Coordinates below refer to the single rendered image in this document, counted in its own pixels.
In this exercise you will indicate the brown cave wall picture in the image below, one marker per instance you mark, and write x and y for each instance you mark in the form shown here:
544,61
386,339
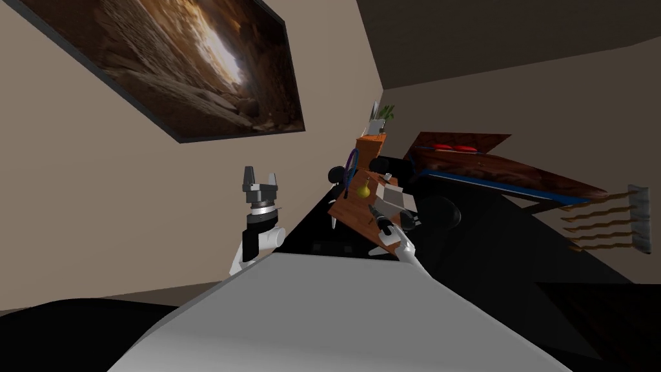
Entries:
170,57

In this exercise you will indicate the wooden table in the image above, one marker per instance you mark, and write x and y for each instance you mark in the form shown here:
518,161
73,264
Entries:
353,213

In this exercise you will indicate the grey rack with wavy slats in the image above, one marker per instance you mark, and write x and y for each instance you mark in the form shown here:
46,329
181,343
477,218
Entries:
639,217

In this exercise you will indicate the black round chair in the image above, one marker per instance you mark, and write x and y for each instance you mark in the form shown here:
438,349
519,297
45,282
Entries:
336,174
379,165
439,212

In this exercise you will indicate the wooden bed with red pillows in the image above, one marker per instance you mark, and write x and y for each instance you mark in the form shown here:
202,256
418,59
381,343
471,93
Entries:
496,170

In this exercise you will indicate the wooden cabinet with plant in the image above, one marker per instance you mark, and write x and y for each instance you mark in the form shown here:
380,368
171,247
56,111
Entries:
369,147

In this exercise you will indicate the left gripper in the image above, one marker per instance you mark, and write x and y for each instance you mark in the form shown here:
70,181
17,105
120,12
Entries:
261,195

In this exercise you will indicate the white box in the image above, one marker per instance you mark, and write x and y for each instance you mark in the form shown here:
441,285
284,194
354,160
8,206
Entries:
395,197

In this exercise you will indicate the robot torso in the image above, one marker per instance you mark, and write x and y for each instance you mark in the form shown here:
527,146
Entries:
330,320

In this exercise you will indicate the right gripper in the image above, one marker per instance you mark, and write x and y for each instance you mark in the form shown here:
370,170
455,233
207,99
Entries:
382,222

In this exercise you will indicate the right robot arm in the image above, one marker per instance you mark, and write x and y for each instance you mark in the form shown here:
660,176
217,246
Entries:
406,250

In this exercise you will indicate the yellow pear-shaped bottle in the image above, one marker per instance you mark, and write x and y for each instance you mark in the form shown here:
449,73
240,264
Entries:
364,191

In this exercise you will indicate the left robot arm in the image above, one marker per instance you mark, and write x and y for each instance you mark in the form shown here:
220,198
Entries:
252,243

